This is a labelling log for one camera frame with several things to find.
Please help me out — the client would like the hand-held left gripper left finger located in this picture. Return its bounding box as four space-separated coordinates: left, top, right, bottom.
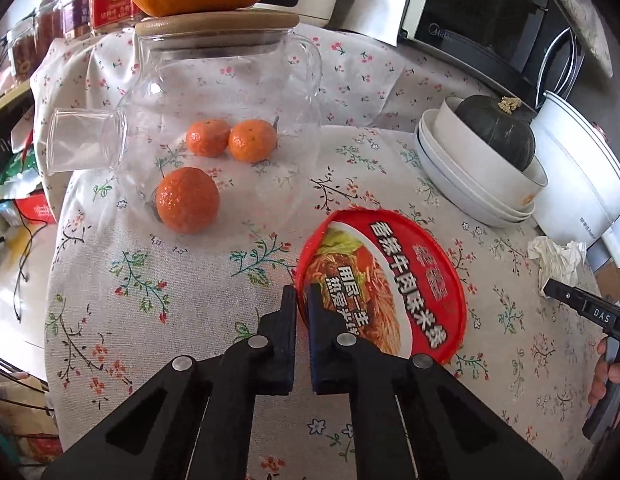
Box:
40 284 298 480

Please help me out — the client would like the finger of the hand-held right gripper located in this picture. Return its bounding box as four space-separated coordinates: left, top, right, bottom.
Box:
542 278 620 334

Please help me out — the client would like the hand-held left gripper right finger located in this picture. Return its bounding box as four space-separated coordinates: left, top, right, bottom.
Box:
307 282 566 480

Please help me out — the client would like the white tissue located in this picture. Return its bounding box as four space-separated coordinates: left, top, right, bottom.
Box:
527 236 587 288

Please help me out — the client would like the red instant noodle cup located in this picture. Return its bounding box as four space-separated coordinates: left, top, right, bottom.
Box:
295 207 467 366

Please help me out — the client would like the person's right hand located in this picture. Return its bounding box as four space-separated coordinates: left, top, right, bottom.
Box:
588 337 614 402

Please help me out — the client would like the white electric cooking pot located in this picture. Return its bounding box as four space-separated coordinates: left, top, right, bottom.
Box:
530 97 620 272

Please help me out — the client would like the glass pot lid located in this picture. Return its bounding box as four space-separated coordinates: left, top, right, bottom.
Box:
544 90 620 188

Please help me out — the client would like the medium tangerine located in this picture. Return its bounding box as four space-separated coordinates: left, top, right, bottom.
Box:
156 166 221 235

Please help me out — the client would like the white deep bowl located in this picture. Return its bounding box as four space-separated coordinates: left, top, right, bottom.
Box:
432 96 548 206

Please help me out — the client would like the small tangerine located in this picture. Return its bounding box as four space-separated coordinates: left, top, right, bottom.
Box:
228 119 278 163
186 119 231 157

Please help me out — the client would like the white shallow bowl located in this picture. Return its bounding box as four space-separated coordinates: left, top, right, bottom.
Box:
414 125 533 227

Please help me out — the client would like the dark green pumpkin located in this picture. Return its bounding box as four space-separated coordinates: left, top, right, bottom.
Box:
454 95 537 172

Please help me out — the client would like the stack of white bowls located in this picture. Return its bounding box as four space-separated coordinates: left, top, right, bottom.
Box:
419 109 537 218

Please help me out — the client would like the glass teapot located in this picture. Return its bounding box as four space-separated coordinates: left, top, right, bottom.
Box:
46 30 325 226

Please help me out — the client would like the red cardboard box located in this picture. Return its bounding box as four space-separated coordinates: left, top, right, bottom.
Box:
14 197 58 225

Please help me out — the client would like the floral cloth cover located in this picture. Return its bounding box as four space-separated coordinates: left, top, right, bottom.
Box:
532 0 616 78

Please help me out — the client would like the round wooden lid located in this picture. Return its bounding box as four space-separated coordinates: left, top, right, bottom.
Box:
134 10 301 51

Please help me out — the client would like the black microwave oven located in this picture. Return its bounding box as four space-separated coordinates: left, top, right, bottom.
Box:
397 0 586 111

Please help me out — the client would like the green plastic bag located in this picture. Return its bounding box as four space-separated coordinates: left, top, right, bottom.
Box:
0 152 45 206

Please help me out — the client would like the dark purple jar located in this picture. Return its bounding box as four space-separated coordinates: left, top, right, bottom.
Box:
62 0 93 41

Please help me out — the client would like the clear jar of red snacks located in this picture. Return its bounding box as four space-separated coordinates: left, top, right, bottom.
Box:
34 0 65 58
7 20 38 81

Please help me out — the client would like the black wire basket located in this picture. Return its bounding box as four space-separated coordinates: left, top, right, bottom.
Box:
0 350 60 471

